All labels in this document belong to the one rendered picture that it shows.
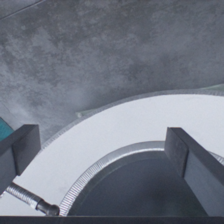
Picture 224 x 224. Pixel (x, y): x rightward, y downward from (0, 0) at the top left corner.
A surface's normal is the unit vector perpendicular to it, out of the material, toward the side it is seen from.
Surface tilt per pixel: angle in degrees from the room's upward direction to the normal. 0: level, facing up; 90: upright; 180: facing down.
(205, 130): 90
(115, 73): 0
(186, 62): 0
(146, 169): 5
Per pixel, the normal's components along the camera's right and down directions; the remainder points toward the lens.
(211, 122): -0.31, -0.74
